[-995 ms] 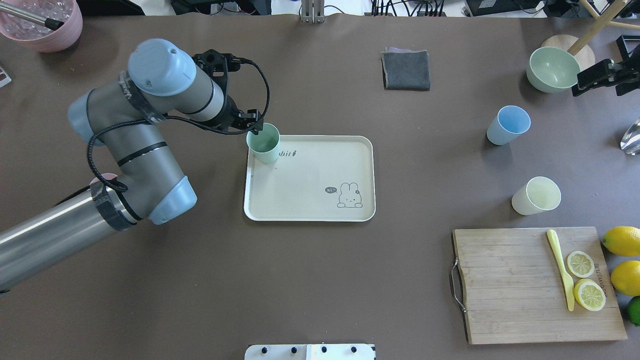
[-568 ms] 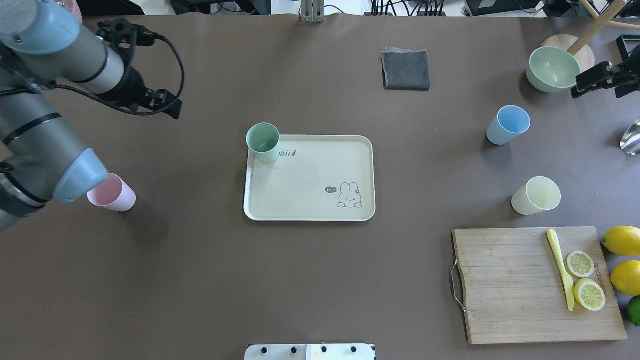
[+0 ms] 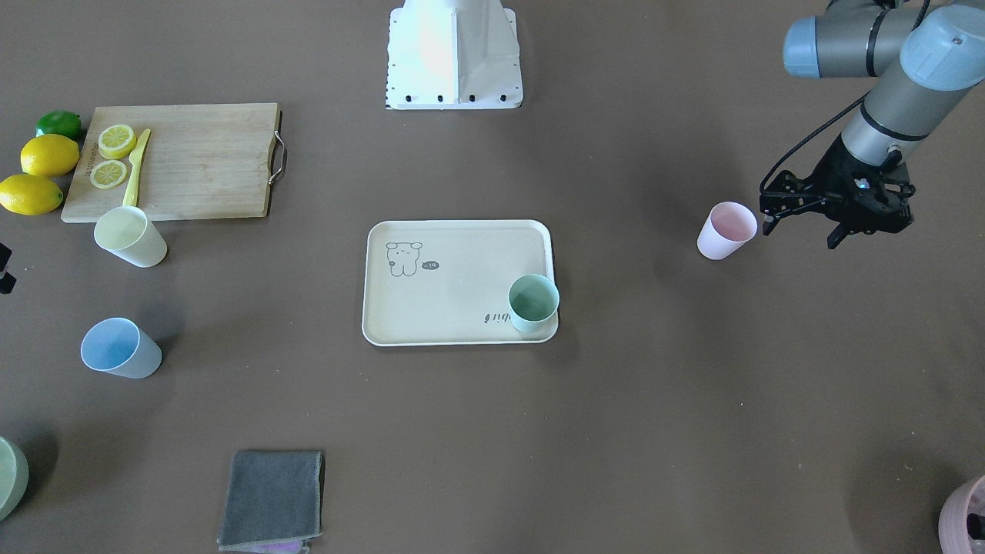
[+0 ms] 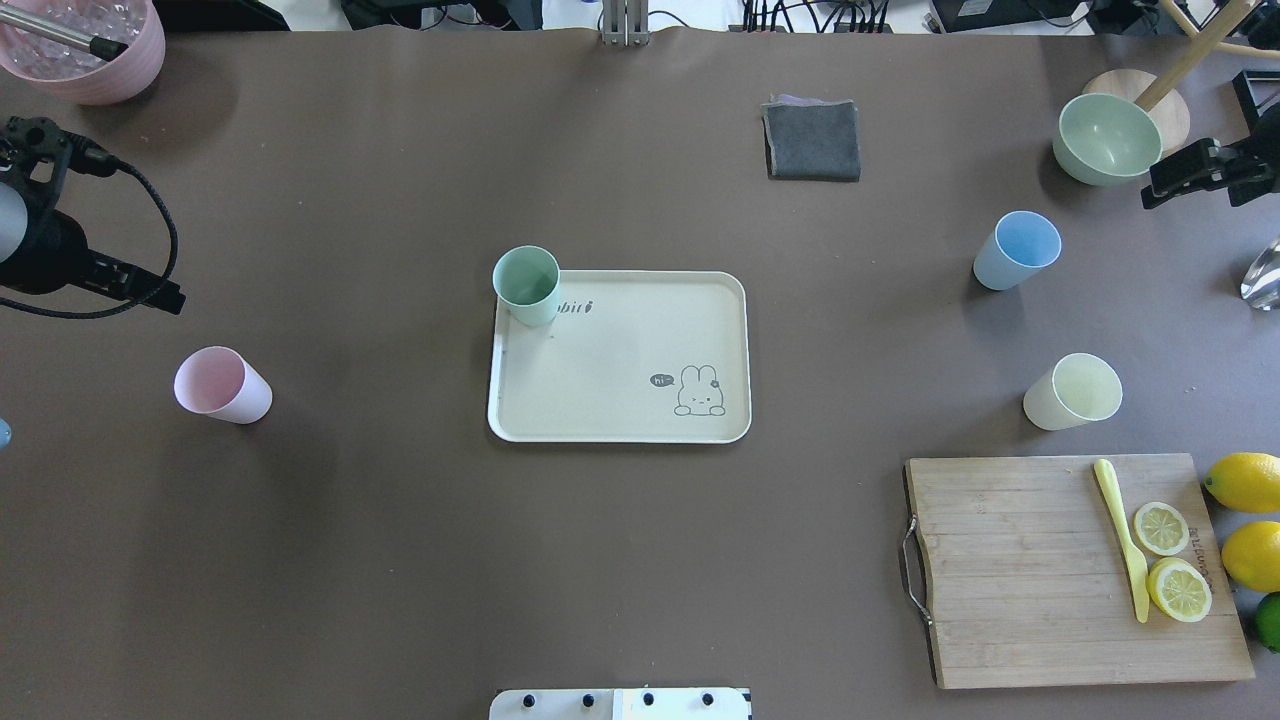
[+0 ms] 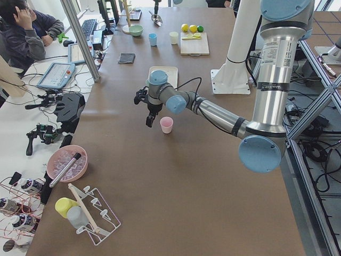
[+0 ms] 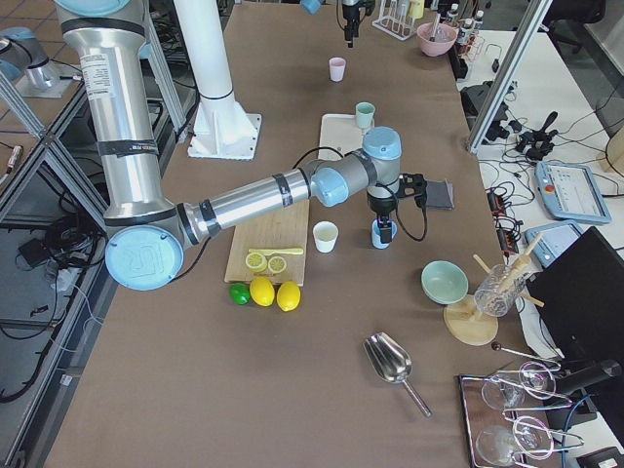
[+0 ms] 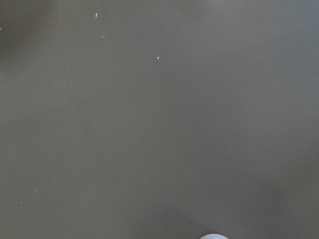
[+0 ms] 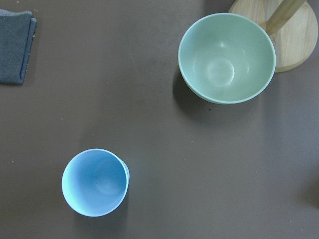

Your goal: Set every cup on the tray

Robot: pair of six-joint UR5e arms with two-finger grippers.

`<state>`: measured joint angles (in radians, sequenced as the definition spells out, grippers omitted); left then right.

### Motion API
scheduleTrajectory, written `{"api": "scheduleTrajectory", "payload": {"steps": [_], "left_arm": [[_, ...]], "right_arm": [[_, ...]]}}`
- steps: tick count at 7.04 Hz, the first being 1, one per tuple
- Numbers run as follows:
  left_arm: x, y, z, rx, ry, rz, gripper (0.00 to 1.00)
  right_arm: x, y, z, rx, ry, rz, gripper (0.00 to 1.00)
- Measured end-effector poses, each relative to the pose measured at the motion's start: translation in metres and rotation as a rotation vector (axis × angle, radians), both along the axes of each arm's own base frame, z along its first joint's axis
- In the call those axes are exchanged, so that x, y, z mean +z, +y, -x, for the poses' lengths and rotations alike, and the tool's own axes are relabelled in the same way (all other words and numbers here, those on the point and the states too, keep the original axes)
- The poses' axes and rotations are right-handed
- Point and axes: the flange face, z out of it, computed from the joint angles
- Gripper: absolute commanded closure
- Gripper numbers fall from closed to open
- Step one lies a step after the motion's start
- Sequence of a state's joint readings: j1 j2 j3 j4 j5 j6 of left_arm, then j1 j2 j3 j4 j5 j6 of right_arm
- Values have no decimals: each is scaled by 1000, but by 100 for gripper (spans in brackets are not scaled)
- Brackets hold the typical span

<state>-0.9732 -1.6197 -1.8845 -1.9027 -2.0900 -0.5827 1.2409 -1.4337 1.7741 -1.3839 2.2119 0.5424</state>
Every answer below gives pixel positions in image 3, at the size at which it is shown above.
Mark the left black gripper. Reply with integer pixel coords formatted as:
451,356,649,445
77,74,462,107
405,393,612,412
760,138,916,250

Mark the mint green cup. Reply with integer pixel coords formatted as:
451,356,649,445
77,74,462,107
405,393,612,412
508,274,560,333

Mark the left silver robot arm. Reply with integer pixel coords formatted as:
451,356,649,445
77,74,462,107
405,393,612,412
760,1,984,249

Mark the cream rabbit serving tray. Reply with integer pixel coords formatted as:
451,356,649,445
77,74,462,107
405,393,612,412
362,219,559,347

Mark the pink cup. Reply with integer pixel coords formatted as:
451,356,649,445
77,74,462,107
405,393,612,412
696,202,759,260

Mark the lower whole yellow lemon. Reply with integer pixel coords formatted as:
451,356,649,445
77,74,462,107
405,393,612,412
1,173,64,216

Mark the whole yellow lemon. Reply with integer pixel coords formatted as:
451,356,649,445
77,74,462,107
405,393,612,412
20,134,80,178
1,173,64,216

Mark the light blue cup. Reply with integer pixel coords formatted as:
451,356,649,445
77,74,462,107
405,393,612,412
80,318,162,379

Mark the pale yellow cup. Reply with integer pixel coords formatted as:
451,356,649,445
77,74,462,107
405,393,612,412
94,206,168,268

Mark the upper whole yellow lemon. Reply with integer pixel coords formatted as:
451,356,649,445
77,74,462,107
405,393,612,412
20,134,80,178

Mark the lower lemon slice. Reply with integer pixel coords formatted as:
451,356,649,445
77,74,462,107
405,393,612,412
88,160,129,190

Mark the lemon slice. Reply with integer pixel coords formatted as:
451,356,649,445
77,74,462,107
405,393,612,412
96,124,138,160
88,160,129,190

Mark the yellow plastic knife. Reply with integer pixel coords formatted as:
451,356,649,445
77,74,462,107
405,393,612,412
122,128,152,207

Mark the green lime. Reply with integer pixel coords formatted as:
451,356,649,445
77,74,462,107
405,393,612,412
35,110,83,140

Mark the upper lemon slice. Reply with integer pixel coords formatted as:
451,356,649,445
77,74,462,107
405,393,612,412
96,124,138,160

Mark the mint green bowl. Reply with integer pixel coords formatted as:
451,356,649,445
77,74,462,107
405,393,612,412
0,437,29,520

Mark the bamboo cutting board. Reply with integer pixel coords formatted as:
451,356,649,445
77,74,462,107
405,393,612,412
61,102,282,223

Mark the folded grey cloth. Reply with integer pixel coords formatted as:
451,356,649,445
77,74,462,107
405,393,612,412
217,450,323,553

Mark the pink mixing bowl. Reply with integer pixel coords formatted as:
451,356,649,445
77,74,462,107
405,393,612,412
938,476,984,553

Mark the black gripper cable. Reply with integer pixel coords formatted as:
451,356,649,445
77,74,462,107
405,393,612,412
758,92,874,197

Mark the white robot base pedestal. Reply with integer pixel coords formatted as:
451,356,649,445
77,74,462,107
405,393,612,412
385,1,524,110

